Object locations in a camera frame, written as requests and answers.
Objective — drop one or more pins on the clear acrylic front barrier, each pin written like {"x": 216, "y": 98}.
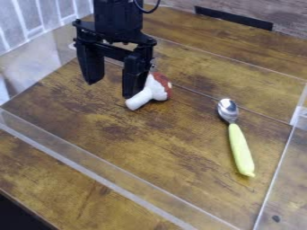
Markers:
{"x": 151, "y": 197}

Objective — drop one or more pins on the black wall strip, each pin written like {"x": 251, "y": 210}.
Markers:
{"x": 235, "y": 18}

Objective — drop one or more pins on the white and red toy mushroom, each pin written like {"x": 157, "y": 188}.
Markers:
{"x": 156, "y": 90}

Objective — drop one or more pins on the green handled metal spoon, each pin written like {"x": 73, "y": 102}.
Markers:
{"x": 228, "y": 112}

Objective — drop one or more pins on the clear acrylic right barrier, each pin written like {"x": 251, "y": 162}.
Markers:
{"x": 284, "y": 208}

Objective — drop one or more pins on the clear acrylic barrier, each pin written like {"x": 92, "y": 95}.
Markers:
{"x": 284, "y": 208}
{"x": 151, "y": 197}

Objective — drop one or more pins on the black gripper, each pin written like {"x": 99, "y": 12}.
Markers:
{"x": 113, "y": 36}

